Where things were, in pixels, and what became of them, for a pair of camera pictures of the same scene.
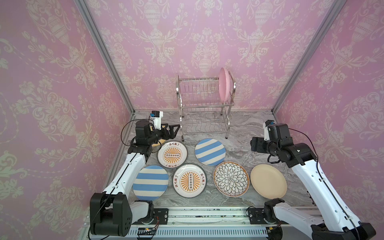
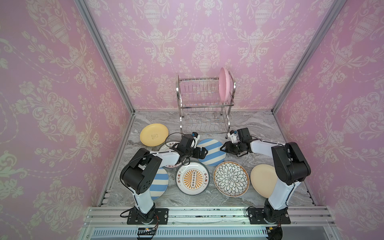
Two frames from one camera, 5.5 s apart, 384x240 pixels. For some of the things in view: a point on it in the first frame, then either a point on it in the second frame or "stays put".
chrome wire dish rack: [201, 109] stays put
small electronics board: [146, 231] stays put
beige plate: [269, 181] stays put
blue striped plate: [210, 152] stays put
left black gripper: [171, 135] to [198, 155]
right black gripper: [255, 144] to [233, 147]
